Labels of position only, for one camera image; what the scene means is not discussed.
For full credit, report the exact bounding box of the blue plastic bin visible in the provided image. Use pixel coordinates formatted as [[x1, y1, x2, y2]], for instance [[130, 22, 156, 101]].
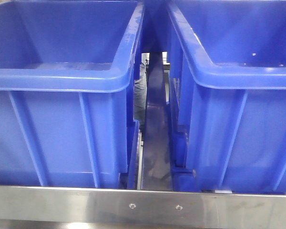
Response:
[[0, 0, 144, 188], [167, 0, 286, 194]]

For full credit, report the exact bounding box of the blue plastic bin right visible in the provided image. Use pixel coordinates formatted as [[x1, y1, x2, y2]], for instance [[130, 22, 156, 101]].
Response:
[[167, 0, 286, 194]]

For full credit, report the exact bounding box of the steel shelf front rail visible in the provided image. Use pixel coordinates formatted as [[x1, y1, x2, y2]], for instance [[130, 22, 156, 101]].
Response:
[[0, 186, 286, 229]]

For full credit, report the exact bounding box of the blue plastic bin left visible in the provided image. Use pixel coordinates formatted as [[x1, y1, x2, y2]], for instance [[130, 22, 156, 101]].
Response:
[[0, 0, 144, 188]]

